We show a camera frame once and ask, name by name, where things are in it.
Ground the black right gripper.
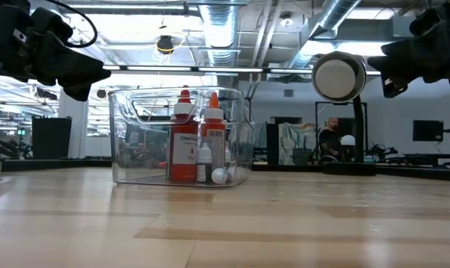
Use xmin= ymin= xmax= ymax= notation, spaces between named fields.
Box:
xmin=367 ymin=3 xmax=450 ymax=99

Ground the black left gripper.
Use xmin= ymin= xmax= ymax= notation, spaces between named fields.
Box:
xmin=0 ymin=0 xmax=112 ymax=102

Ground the clear plastic storage bin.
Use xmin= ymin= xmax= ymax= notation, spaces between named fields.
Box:
xmin=107 ymin=86 xmax=254 ymax=189

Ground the large red dye bottle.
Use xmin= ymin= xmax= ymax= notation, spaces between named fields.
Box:
xmin=167 ymin=85 xmax=199 ymax=183

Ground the large orange dye bottle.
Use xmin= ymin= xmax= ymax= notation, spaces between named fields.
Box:
xmin=200 ymin=92 xmax=228 ymax=172

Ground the white building column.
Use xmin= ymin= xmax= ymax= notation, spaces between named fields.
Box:
xmin=58 ymin=87 xmax=89 ymax=159

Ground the black desk lamp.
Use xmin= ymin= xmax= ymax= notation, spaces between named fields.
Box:
xmin=312 ymin=51 xmax=376 ymax=176

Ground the black cabinet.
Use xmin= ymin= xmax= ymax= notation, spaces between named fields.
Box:
xmin=31 ymin=115 xmax=73 ymax=160

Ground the black computer monitor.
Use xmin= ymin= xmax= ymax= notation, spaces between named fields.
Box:
xmin=412 ymin=120 xmax=445 ymax=142

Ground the black hanging ceiling device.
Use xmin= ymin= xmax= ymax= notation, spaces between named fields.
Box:
xmin=156 ymin=35 xmax=175 ymax=56

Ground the person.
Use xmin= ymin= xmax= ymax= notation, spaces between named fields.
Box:
xmin=318 ymin=117 xmax=345 ymax=162

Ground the round ceiling sensor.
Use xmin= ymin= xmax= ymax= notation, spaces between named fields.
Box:
xmin=279 ymin=12 xmax=295 ymax=28

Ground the long ceiling light bar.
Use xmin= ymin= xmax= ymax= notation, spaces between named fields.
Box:
xmin=103 ymin=65 xmax=382 ymax=77

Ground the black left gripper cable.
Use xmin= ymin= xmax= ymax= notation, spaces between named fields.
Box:
xmin=48 ymin=0 xmax=99 ymax=48

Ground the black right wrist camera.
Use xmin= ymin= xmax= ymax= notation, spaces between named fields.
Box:
xmin=409 ymin=7 xmax=443 ymax=38

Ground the spiral metal air duct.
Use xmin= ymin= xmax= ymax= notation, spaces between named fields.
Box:
xmin=200 ymin=0 xmax=241 ymax=68
xmin=283 ymin=0 xmax=361 ymax=70

